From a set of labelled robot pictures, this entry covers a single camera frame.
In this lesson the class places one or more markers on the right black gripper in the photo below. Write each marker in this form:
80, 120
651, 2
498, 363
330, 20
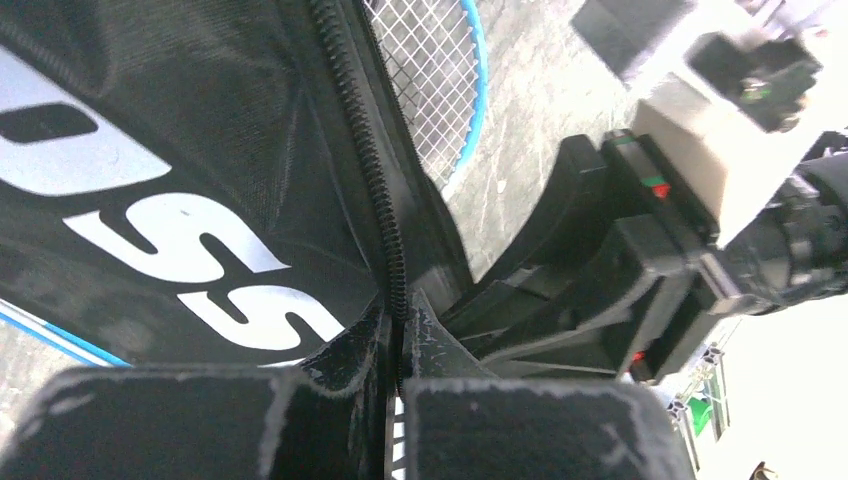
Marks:
618, 269

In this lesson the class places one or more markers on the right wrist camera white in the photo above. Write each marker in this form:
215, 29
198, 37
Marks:
734, 93

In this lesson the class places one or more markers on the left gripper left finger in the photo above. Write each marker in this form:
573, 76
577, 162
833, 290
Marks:
326, 418

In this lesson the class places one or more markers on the blue racket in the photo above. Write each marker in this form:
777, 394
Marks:
437, 58

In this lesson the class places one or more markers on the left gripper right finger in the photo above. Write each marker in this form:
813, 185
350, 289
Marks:
463, 422

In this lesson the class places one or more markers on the black racket cover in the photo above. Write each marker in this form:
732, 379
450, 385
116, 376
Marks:
152, 151

